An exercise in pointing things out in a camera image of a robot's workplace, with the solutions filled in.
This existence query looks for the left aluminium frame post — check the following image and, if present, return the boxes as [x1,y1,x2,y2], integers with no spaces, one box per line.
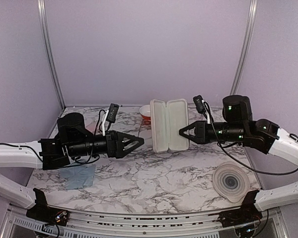
[37,0,66,111]

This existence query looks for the pink transparent sunglasses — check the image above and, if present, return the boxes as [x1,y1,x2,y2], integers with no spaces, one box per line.
[138,120,151,136]

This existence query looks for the right aluminium frame post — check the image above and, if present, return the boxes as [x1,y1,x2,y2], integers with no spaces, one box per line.
[228,0,258,96]

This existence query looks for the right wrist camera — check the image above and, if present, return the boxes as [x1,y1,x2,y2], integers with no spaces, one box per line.
[193,95,211,124]

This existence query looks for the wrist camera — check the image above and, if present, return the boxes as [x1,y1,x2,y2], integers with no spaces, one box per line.
[193,95,211,124]
[101,103,120,136]

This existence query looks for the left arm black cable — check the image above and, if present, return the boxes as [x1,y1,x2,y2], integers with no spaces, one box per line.
[0,109,107,166]

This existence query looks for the grey swirl ceramic plate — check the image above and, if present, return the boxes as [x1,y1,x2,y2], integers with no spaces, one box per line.
[212,162,250,203]

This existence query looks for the front aluminium rail base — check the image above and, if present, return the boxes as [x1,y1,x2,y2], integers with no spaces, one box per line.
[0,205,289,238]

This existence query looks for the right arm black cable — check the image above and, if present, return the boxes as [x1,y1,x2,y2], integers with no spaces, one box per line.
[203,100,298,176]

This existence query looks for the pink soft glasses case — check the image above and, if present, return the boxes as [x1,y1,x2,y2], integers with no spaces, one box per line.
[86,121,99,133]

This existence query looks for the orange white bowl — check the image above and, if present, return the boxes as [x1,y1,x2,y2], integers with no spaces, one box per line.
[139,105,151,121]

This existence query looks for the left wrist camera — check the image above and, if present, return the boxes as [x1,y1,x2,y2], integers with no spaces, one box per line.
[101,103,120,136]

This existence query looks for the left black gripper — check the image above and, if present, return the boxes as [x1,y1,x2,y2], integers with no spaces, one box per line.
[68,129,145,159]

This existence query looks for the aluminium frame post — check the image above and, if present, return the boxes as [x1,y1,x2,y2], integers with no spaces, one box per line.
[228,0,258,96]
[37,0,66,111]

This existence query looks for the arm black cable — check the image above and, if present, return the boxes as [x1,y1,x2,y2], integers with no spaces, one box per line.
[0,109,107,166]
[203,100,298,176]

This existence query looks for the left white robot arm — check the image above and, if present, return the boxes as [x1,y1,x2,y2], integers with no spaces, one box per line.
[0,113,145,226]

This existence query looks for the light blue cleaning cloth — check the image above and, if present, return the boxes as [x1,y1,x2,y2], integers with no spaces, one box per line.
[60,165,95,190]

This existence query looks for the pink hard glasses case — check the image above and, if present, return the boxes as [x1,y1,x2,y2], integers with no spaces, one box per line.
[150,99,189,153]

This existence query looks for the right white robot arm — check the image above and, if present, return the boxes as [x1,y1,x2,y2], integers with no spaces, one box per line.
[179,95,298,227]

